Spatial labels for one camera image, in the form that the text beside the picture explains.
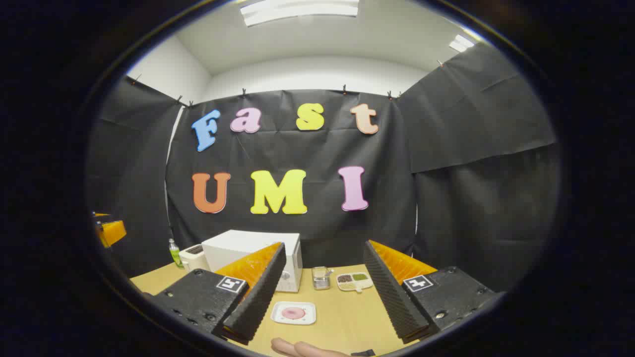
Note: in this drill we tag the pink ham slice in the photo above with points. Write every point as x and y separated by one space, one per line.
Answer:
293 313

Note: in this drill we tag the black backdrop cloth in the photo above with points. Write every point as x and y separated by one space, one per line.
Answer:
317 148

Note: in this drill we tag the small ceiling light panel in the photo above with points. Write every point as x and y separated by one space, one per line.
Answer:
461 43

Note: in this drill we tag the cream toaster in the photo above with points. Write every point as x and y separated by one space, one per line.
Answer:
193 259

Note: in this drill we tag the long ceiling light panel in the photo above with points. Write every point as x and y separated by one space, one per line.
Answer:
297 11

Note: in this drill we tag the white microwave oven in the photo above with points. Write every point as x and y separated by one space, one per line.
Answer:
238 245

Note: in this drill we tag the white square plate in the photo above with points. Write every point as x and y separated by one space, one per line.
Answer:
278 315

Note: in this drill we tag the green glass bottle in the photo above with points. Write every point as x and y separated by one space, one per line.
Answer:
175 255

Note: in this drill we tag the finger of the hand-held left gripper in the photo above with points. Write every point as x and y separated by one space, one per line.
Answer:
113 232

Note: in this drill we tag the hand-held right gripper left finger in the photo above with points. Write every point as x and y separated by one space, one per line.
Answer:
258 297

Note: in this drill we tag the white divided bean dish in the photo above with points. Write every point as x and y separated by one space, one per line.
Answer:
353 282

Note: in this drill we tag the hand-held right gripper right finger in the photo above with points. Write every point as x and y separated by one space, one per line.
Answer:
392 297

